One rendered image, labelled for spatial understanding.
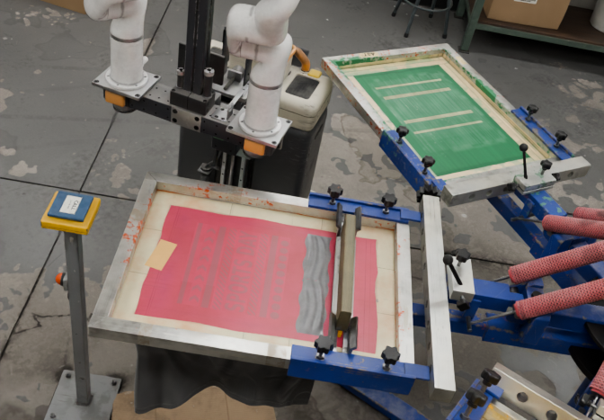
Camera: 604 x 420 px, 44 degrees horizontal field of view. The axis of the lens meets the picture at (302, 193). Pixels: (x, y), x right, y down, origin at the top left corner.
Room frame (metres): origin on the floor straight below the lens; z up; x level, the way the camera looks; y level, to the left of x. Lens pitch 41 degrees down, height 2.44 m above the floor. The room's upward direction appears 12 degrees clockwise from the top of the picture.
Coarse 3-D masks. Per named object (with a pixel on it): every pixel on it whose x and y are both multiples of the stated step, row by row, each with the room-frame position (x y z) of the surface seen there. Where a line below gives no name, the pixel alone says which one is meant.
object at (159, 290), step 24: (168, 264) 1.33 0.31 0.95; (144, 288) 1.24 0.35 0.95; (168, 288) 1.25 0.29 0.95; (288, 288) 1.33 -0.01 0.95; (144, 312) 1.16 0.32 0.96; (168, 312) 1.18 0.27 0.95; (192, 312) 1.19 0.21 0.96; (216, 312) 1.21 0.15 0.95; (288, 312) 1.25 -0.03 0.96; (360, 312) 1.30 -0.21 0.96; (288, 336) 1.18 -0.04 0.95; (312, 336) 1.19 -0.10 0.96; (360, 336) 1.22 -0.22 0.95
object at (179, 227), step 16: (176, 208) 1.55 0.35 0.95; (176, 224) 1.48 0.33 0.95; (192, 224) 1.50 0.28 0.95; (224, 224) 1.52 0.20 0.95; (240, 224) 1.54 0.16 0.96; (256, 224) 1.55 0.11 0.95; (272, 224) 1.56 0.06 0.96; (176, 240) 1.42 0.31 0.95; (304, 240) 1.52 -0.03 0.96; (368, 240) 1.58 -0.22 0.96; (176, 256) 1.36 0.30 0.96; (304, 256) 1.46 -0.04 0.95; (368, 256) 1.51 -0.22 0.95; (288, 272) 1.39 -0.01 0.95; (368, 272) 1.45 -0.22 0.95; (368, 288) 1.39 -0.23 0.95
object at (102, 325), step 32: (192, 192) 1.61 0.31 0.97; (224, 192) 1.62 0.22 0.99; (256, 192) 1.64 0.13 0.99; (128, 224) 1.41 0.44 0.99; (384, 224) 1.64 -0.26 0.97; (128, 256) 1.30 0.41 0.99; (96, 320) 1.08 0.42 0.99; (128, 320) 1.10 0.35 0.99; (192, 352) 1.07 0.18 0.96; (224, 352) 1.08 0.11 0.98; (256, 352) 1.08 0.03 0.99; (288, 352) 1.10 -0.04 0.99
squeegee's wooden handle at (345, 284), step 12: (348, 216) 1.55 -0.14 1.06; (348, 228) 1.50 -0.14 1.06; (348, 240) 1.45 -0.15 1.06; (348, 252) 1.41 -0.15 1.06; (348, 264) 1.36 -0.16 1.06; (348, 276) 1.32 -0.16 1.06; (348, 288) 1.28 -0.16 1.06; (348, 300) 1.24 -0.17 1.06; (336, 312) 1.25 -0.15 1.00; (348, 312) 1.20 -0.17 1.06; (336, 324) 1.20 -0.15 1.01; (348, 324) 1.20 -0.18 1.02
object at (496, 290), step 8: (480, 280) 1.42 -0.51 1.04; (448, 288) 1.37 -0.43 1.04; (480, 288) 1.39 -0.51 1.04; (488, 288) 1.40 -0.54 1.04; (496, 288) 1.41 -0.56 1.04; (504, 288) 1.41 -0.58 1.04; (448, 296) 1.36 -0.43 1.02; (480, 296) 1.37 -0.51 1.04; (488, 296) 1.37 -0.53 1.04; (496, 296) 1.38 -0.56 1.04; (504, 296) 1.38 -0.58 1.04; (480, 304) 1.37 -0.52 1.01; (488, 304) 1.37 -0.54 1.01; (496, 304) 1.37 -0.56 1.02; (504, 304) 1.37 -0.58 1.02
